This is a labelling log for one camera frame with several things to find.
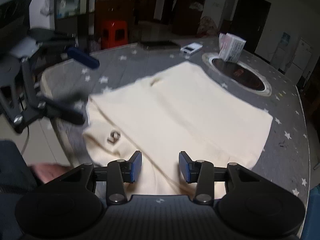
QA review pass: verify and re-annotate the round induction cooktop inset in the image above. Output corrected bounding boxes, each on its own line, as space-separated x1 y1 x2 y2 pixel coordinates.
202 53 272 97

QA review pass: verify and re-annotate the white refrigerator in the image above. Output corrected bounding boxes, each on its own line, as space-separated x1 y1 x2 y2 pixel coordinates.
285 38 312 84

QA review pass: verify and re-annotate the white paper-wrapped package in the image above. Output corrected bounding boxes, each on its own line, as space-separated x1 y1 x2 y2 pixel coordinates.
219 33 246 63

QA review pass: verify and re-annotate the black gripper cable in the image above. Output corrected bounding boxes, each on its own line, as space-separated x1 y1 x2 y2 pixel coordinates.
21 125 30 153

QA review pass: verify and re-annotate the red plastic stool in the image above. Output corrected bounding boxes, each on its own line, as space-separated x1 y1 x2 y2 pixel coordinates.
101 20 128 49

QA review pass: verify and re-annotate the black flat tablet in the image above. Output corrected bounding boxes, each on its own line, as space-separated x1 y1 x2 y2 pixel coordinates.
139 40 181 50

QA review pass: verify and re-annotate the person's left hand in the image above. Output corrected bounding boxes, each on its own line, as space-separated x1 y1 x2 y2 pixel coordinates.
29 163 73 184

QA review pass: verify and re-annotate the grey star-pattern table cover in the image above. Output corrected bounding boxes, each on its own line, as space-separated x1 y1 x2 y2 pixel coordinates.
41 36 311 198

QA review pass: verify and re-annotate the cream white garment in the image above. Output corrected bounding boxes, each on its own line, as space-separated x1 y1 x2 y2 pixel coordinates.
82 61 273 196

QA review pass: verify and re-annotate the white remote control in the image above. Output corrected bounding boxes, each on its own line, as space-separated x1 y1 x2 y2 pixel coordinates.
180 42 203 56

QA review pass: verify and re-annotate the water dispenser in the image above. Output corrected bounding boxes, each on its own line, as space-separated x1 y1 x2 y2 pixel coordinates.
271 32 291 69

